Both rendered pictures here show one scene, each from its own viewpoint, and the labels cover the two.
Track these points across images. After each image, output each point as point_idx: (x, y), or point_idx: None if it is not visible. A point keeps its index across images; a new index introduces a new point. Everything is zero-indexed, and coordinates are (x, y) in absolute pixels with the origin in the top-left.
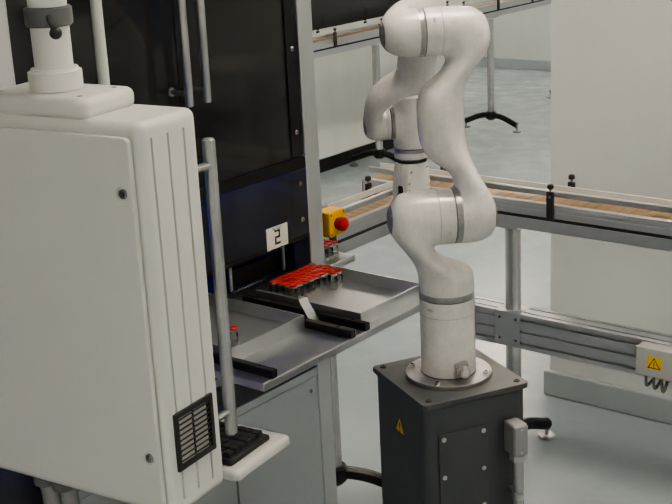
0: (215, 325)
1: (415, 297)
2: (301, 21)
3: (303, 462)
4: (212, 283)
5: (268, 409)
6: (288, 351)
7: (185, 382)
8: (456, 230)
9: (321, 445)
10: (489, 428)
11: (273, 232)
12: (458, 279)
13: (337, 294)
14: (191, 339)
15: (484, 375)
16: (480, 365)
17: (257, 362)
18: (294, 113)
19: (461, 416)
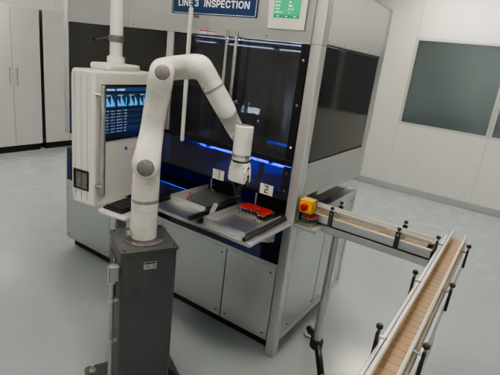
0: (213, 199)
1: (239, 235)
2: (305, 93)
3: (259, 299)
4: (247, 194)
5: (245, 260)
6: (178, 208)
7: (79, 161)
8: None
9: (271, 302)
10: (116, 261)
11: (264, 186)
12: (132, 189)
13: (249, 222)
14: (82, 148)
15: (131, 242)
16: (144, 242)
17: (169, 203)
18: (291, 138)
19: (113, 245)
